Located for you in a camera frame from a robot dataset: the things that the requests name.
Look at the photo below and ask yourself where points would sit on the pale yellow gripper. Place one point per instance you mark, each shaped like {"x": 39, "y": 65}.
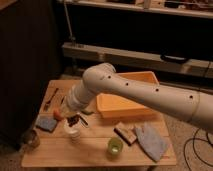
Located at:
{"x": 66, "y": 112}

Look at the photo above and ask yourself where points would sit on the dark purple grape bunch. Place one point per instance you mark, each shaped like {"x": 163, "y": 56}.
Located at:
{"x": 73, "y": 120}

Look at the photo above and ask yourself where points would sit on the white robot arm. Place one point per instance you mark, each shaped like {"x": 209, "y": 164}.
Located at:
{"x": 190, "y": 106}

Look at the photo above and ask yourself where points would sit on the green plastic cup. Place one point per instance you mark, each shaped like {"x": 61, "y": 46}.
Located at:
{"x": 114, "y": 146}

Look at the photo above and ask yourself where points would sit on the orange fruit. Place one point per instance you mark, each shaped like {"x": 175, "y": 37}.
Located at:
{"x": 57, "y": 115}

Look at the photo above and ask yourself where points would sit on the green chili pepper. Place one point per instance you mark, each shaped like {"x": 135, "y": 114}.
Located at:
{"x": 86, "y": 112}

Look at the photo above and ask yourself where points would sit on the dark metal fork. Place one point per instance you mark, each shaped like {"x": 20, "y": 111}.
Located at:
{"x": 47, "y": 103}

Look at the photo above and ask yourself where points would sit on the blue sponge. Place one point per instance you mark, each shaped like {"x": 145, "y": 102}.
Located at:
{"x": 46, "y": 123}

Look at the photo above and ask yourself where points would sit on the yellow plastic bin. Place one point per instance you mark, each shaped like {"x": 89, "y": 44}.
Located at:
{"x": 112, "y": 106}

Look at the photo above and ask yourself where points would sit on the brown glass jar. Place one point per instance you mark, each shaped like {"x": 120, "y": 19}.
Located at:
{"x": 31, "y": 139}

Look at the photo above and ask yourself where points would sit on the blue grey cloth mitt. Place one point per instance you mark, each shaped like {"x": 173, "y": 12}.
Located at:
{"x": 151, "y": 142}

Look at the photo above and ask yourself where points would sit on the black tool on shelf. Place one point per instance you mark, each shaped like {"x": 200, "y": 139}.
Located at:
{"x": 172, "y": 59}

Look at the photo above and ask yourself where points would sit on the white handled kitchen utensil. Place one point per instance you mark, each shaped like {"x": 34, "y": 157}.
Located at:
{"x": 84, "y": 122}

